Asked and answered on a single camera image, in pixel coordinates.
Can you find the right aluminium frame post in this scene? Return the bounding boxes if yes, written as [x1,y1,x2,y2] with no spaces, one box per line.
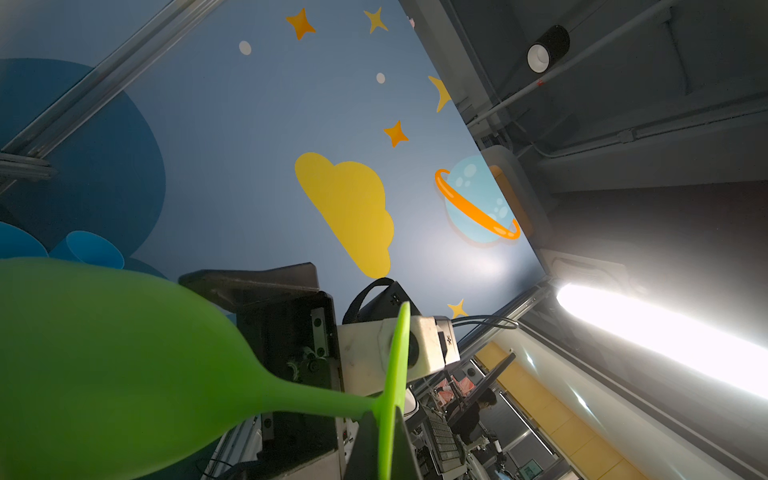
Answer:
[0,0,226,160]

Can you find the bright ceiling light strip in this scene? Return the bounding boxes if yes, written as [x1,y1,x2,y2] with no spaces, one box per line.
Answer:
[556,284,767,399]

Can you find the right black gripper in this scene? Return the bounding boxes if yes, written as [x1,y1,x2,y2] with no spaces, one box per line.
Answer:
[178,262,346,479]

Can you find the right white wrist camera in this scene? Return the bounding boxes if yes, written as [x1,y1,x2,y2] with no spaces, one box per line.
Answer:
[335,315,462,398]

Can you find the back aluminium frame bar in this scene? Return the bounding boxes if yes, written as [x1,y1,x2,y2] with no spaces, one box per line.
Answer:
[0,152,57,194]

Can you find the person at desk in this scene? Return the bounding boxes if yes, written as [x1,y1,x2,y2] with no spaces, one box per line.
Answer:
[451,389,497,445]

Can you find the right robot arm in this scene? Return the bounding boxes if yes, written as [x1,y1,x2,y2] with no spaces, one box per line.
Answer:
[179,263,515,479]

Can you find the blue wine glass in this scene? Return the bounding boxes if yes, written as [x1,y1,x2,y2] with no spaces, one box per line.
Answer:
[49,230,165,279]
[0,222,48,260]

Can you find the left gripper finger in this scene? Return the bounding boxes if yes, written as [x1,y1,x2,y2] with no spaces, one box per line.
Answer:
[343,404,422,479]

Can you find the ceiling spot lamp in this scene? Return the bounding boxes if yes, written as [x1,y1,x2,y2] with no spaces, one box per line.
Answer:
[526,25,571,74]

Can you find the green wine glass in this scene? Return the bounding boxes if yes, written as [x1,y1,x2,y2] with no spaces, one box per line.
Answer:
[1,258,411,479]

